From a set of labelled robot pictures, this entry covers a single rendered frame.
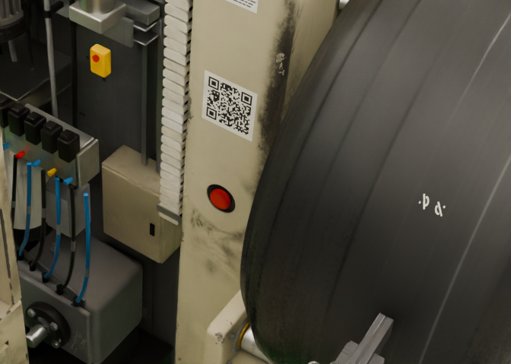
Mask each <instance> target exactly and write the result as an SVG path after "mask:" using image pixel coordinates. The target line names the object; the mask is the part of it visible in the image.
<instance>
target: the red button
mask: <svg viewBox="0 0 511 364"><path fill-rule="evenodd" d="M210 198H211V202H212V203H213V204H214V206H216V207H218V208H220V209H227V208H228V207H229V206H230V203H231V201H230V197H229V195H228V194H227V193H226V192H225V191H223V190H221V189H219V188H216V189H214V190H213V191H212V192H211V193H210Z"/></svg>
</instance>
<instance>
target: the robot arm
mask: <svg viewBox="0 0 511 364"><path fill-rule="evenodd" d="M393 324H394V320H393V319H391V318H388V317H386V316H385V315H383V314H381V313H379V315H378V316H377V318H376V320H375V321H374V322H373V324H372V325H371V327H370V329H369V330H368V332H367V333H366V335H365V336H364V338H363V339H362V341H361V342H360V344H357V343H355V342H353V341H352V340H351V341H350V342H348V343H347V344H346V345H345V347H344V349H343V350H342V351H341V353H340V354H339V356H338V358H337V359H336V360H335V362H331V363H330V364H384V358H382V357H381V356H379V354H380V352H381V351H382V349H383V347H384V346H385V345H386V342H387V341H388V339H389V338H390V336H391V333H392V327H393ZM308 364H319V363H318V362H315V361H312V362H309V363H308Z"/></svg>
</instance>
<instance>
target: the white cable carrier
mask: <svg viewBox="0 0 511 364"><path fill-rule="evenodd" d="M165 1H166V2H169V3H168V4H166V5H165V12H166V13H167V14H168V15H167V16H165V19H164V22H165V24H167V26H166V27H165V28H164V34H165V35H167V37H165V38H164V45H165V46H166V48H165V49H164V51H163V54H164V56H166V58H165V59H164V61H163V65H164V66H165V69H164V70H163V76H164V77H165V78H164V79H163V86H164V87H165V88H164V89H163V96H164V98H163V100H162V105H163V106H164V108H162V115H163V116H164V117H163V118H162V119H161V123H162V124H163V125H164V126H163V127H162V129H161V132H162V133H163V135H162V136H161V142H163V143H162V145H161V150H162V151H163V153H162V154H161V156H160V158H161V159H162V162H161V163H160V167H161V168H162V170H161V171H160V176H161V177H162V178H161V179H160V184H161V187H160V193H162V194H161V195H160V204H159V205H160V206H162V207H165V208H166V209H168V210H170V211H172V212H174V213H175V214H178V215H180V214H181V213H182V212H183V207H182V205H183V185H184V170H185V155H186V128H187V119H188V98H189V68H190V53H191V38H192V9H193V0H165ZM180 207H181V208H180ZM179 208H180V209H179ZM159 215H160V216H161V217H162V218H164V219H166V220H169V221H170V222H171V223H174V224H176V225H178V224H179V222H177V221H176V220H174V219H172V218H170V217H168V216H167V215H165V214H162V213H161V212H159Z"/></svg>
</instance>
